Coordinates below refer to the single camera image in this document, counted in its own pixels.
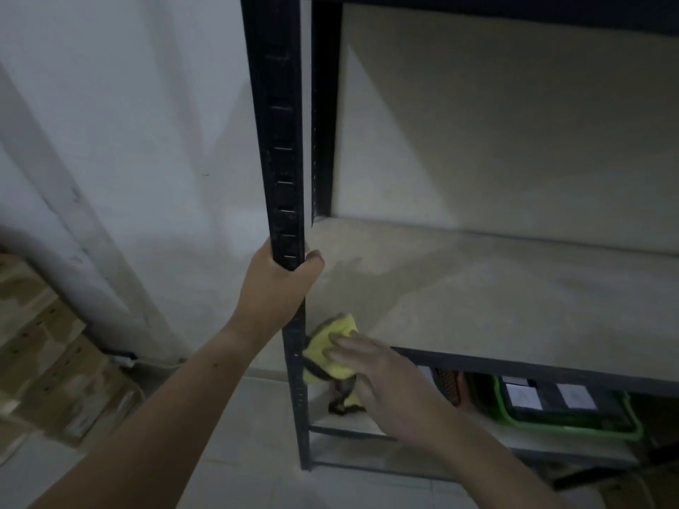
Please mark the pile of cardboard boxes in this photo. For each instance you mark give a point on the pile of cardboard boxes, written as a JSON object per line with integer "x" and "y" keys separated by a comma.
{"x": 47, "y": 360}

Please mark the green plastic basket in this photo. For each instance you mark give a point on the green plastic basket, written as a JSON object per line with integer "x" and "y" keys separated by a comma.
{"x": 573, "y": 421}

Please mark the person's left forearm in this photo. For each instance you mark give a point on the person's left forearm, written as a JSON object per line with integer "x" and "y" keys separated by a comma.
{"x": 154, "y": 424}

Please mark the person's right forearm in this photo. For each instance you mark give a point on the person's right forearm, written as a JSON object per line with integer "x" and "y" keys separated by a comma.
{"x": 488, "y": 466}

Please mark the black metal shelving rack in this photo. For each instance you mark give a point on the black metal shelving rack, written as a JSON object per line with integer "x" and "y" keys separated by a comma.
{"x": 281, "y": 127}

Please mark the beige shelf board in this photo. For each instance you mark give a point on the beige shelf board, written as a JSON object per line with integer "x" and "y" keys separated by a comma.
{"x": 504, "y": 291}

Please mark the yellow cleaning cloth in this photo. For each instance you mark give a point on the yellow cleaning cloth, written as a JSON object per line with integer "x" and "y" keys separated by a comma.
{"x": 331, "y": 355}

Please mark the black box with white labels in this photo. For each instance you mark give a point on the black box with white labels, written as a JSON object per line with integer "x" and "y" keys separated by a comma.
{"x": 557, "y": 400}

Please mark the red mesh item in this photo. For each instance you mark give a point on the red mesh item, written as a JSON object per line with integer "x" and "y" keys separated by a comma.
{"x": 451, "y": 386}

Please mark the person's left thumb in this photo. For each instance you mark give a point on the person's left thumb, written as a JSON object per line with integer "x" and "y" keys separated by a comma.
{"x": 307, "y": 270}

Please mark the person's right fingers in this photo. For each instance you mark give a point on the person's right fingers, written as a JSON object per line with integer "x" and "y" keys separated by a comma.
{"x": 353, "y": 355}

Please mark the person's left hand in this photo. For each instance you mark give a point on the person's left hand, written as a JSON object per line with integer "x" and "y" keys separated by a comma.
{"x": 273, "y": 299}

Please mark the person's right hand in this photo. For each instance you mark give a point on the person's right hand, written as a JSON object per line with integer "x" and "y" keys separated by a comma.
{"x": 387, "y": 386}

